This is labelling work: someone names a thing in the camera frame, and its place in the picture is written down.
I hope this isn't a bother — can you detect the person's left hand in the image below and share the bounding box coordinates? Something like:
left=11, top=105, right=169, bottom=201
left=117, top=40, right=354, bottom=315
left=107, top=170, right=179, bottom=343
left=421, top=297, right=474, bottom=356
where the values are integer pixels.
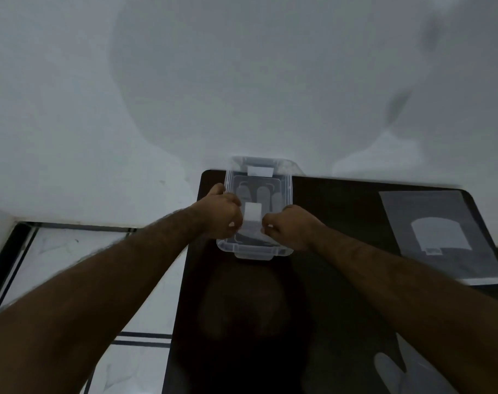
left=190, top=183, right=244, bottom=240

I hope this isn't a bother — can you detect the person's left forearm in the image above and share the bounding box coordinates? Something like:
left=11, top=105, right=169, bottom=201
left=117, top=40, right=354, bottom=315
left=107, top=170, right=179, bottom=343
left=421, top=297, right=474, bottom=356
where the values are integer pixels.
left=0, top=207, right=206, bottom=394

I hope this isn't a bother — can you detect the white folded item in bag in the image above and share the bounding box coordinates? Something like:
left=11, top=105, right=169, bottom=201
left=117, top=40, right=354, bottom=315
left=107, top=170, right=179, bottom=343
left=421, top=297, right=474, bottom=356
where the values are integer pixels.
left=411, top=217, right=472, bottom=256

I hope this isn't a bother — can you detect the person's right hand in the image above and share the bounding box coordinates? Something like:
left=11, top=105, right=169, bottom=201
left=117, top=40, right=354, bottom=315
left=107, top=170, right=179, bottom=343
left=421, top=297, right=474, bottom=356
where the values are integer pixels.
left=261, top=204, right=328, bottom=253

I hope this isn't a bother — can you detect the clear flat plastic bag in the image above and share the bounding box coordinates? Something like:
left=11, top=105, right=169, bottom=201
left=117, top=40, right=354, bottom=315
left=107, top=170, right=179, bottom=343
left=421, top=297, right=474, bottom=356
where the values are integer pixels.
left=379, top=190, right=498, bottom=286

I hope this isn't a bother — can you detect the white glove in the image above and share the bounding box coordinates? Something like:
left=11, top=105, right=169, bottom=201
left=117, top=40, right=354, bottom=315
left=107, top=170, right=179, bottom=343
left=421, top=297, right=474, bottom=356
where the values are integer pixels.
left=374, top=333, right=460, bottom=394

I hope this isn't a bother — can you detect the clear plastic storage box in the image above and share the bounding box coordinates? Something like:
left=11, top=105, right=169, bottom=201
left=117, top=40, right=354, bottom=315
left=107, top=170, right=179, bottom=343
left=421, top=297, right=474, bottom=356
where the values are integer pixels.
left=216, top=156, right=296, bottom=261

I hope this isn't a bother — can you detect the person's right forearm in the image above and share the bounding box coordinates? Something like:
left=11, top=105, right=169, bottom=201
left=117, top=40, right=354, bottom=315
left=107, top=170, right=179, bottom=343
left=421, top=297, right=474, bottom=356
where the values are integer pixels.
left=308, top=223, right=498, bottom=394

